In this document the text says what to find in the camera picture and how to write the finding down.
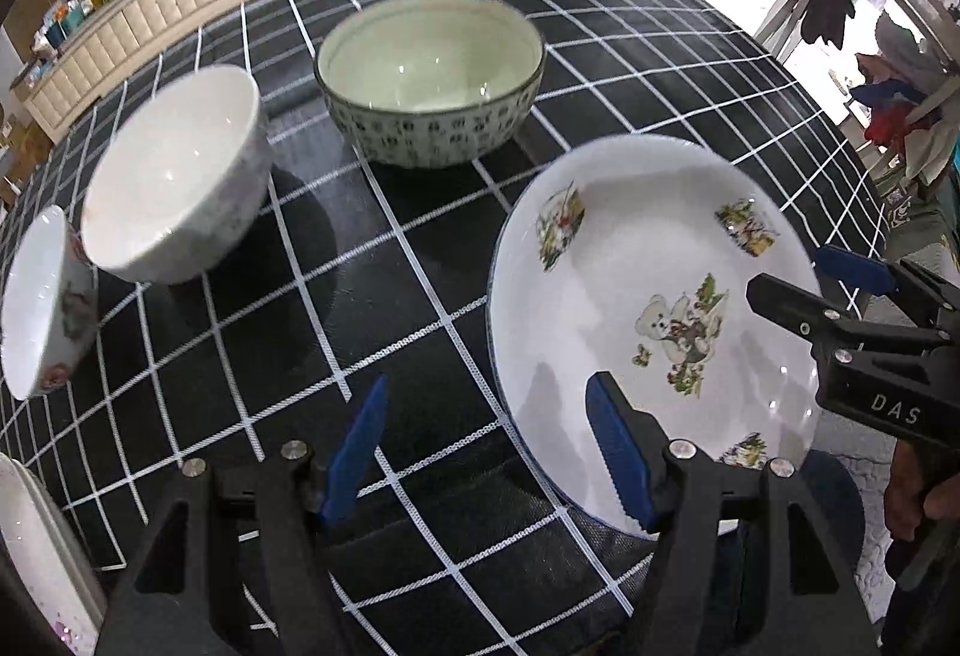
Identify white plate bear print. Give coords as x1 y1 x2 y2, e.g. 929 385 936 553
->
487 134 820 536

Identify white plate pink flowers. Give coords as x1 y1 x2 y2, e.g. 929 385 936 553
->
2 456 99 654

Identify cream white bowl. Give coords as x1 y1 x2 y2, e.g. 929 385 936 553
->
82 64 272 285

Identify white bowl red pattern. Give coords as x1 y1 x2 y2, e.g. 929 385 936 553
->
2 206 98 401

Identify green patterned bowl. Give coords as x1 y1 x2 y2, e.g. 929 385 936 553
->
314 0 547 168

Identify person right hand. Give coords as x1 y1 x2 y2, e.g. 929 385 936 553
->
884 440 960 542

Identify black white checked tablecloth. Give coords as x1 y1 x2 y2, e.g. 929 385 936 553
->
2 0 885 654

